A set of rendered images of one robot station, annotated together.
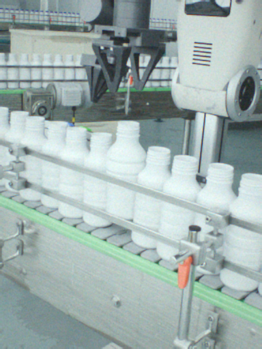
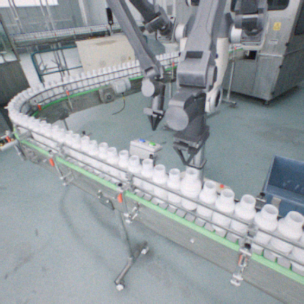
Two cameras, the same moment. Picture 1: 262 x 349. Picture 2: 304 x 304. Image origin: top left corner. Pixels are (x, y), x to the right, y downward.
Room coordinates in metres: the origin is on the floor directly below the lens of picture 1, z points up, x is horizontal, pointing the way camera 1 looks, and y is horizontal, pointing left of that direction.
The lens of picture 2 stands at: (0.38, 0.15, 1.63)
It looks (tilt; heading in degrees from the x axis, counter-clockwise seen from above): 36 degrees down; 356
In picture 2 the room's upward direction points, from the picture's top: 5 degrees counter-clockwise
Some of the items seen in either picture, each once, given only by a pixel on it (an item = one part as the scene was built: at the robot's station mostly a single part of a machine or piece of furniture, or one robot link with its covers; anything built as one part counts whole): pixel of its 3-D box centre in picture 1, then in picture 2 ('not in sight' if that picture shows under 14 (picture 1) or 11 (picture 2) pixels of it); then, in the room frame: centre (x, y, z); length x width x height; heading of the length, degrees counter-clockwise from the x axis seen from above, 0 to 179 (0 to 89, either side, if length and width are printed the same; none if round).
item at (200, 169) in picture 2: not in sight; (194, 180); (1.48, -0.23, 0.49); 0.13 x 0.13 x 0.40; 50
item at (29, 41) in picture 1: (69, 90); (109, 66); (5.40, 0.71, 0.59); 1.10 x 0.62 x 1.18; 122
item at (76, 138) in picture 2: not in sight; (80, 149); (1.21, 0.47, 1.08); 0.06 x 0.06 x 0.17
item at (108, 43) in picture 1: (121, 61); (188, 149); (0.82, 0.03, 1.30); 0.07 x 0.07 x 0.09; 50
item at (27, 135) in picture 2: not in sight; (27, 151); (1.46, 0.88, 0.96); 0.23 x 0.10 x 0.27; 140
